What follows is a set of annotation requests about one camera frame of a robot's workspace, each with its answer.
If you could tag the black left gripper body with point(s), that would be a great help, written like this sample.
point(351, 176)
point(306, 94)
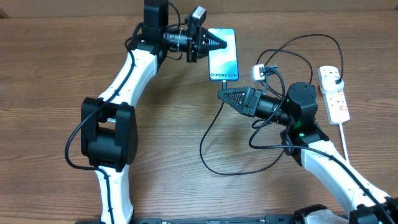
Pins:
point(191, 35)

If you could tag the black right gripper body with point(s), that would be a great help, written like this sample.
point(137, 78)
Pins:
point(254, 101)

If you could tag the blue Galaxy smartphone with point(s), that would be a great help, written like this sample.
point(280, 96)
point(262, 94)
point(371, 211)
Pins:
point(223, 63)

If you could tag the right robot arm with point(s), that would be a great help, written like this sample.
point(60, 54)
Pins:
point(312, 149)

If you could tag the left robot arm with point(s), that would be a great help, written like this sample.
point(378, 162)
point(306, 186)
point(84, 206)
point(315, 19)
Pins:
point(108, 127)

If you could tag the white charger plug adapter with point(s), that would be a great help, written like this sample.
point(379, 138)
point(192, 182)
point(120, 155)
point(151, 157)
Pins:
point(331, 85)

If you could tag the white power strip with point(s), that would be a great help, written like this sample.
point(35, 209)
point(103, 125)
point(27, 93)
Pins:
point(335, 103)

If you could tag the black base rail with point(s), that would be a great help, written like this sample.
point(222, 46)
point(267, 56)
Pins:
point(268, 219)

